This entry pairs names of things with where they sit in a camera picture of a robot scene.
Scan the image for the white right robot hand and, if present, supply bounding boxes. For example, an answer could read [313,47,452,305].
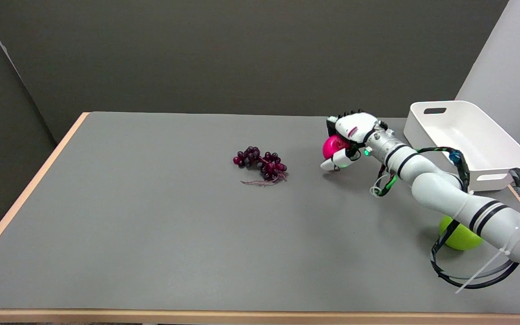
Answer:
[320,110,389,172]

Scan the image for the red apple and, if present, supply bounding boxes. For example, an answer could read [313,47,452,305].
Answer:
[322,135,351,160]

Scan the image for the green apple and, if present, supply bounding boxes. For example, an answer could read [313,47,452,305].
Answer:
[438,215,483,251]

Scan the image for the dark purple grape bunch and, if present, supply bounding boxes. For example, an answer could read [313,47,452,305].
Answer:
[233,146,288,186]

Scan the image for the white plastic bin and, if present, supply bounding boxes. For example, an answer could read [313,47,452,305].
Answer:
[403,101,520,192]

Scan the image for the white zip tie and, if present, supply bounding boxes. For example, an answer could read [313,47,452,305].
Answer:
[455,226,520,294]

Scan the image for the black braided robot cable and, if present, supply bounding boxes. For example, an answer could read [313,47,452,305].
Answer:
[370,147,520,290]

